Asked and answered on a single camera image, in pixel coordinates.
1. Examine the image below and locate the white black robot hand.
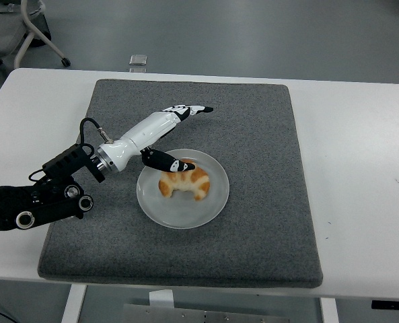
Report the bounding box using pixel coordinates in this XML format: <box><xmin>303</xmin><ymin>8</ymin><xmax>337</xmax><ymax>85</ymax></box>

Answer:
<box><xmin>100</xmin><ymin>104</ymin><xmax>215</xmax><ymax>174</ymax></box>

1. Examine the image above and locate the golden croissant bread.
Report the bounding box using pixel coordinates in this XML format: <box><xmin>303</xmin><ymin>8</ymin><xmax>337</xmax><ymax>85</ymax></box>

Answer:
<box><xmin>158</xmin><ymin>157</ymin><xmax>210</xmax><ymax>202</ymax></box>

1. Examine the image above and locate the pale grey round plate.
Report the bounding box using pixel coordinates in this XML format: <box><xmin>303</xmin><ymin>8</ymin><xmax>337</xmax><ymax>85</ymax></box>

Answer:
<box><xmin>136</xmin><ymin>147</ymin><xmax>230</xmax><ymax>229</ymax></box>

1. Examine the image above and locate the grey felt mat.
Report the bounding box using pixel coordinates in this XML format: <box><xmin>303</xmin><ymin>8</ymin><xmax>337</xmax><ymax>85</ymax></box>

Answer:
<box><xmin>37</xmin><ymin>78</ymin><xmax>324</xmax><ymax>289</ymax></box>

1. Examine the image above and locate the white paper label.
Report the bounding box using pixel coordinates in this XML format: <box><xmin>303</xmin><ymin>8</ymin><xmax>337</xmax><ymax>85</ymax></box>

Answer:
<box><xmin>148</xmin><ymin>289</ymin><xmax>176</xmax><ymax>308</ymax></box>

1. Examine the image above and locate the grey office chair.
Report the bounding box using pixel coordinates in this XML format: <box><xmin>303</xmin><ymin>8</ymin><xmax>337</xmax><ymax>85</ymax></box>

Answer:
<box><xmin>0</xmin><ymin>0</ymin><xmax>71</xmax><ymax>77</ymax></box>

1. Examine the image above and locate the white table leg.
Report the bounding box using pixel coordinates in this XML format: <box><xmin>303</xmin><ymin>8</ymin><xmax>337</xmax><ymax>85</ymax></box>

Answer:
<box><xmin>320</xmin><ymin>297</ymin><xmax>340</xmax><ymax>323</ymax></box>
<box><xmin>61</xmin><ymin>284</ymin><xmax>87</xmax><ymax>323</ymax></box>

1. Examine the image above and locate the black table control panel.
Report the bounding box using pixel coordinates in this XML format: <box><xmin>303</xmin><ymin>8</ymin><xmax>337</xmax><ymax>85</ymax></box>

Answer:
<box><xmin>371</xmin><ymin>299</ymin><xmax>399</xmax><ymax>311</ymax></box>

